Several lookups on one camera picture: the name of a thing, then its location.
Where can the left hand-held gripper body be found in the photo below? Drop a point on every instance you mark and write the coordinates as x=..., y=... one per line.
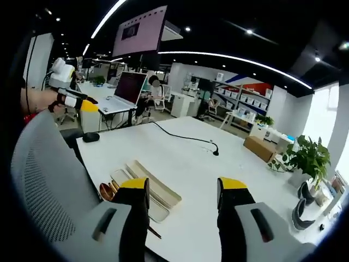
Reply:
x=61, y=72

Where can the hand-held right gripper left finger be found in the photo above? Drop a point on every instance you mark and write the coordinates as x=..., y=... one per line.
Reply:
x=131, y=218

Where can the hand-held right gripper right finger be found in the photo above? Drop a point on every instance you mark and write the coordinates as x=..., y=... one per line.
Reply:
x=240, y=218

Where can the brown chopsticks utensil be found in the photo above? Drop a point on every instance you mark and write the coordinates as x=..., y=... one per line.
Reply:
x=154, y=231

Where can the copper spoon utensil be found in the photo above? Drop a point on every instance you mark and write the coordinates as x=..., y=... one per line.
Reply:
x=105, y=191

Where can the beige cutlery case tray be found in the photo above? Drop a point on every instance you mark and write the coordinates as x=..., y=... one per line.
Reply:
x=152, y=180

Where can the black oval case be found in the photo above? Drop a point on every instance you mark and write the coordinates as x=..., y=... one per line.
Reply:
x=91, y=137

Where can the black-legged laptop table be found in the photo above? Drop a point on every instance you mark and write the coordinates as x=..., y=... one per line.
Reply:
x=117, y=118

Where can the white open laptop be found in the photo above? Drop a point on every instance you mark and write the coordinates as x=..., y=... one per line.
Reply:
x=128, y=90

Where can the grey sneaker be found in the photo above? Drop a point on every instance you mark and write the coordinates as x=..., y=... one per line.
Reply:
x=306, y=192
x=300, y=217

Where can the brown cardboard box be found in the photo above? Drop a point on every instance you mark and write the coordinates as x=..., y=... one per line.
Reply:
x=259, y=148

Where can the grey mesh office chair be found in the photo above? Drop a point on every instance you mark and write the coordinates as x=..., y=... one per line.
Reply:
x=46, y=177

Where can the white swivel chair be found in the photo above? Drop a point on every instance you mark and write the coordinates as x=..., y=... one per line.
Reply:
x=163, y=98

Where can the hanging display screen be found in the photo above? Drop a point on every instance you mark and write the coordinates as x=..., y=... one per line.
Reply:
x=139, y=31

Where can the green potted plant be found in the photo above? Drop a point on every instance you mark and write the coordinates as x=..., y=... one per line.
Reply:
x=310, y=158

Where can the small green plant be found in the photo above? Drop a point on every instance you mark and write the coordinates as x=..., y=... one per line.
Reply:
x=265, y=119

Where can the white drawer cabinet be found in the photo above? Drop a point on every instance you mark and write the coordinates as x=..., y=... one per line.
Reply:
x=181, y=105

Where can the storage shelf with white bins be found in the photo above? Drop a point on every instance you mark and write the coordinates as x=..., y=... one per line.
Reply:
x=242, y=99

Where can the white pedestal cabinet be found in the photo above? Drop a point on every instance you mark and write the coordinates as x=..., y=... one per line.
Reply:
x=88, y=120

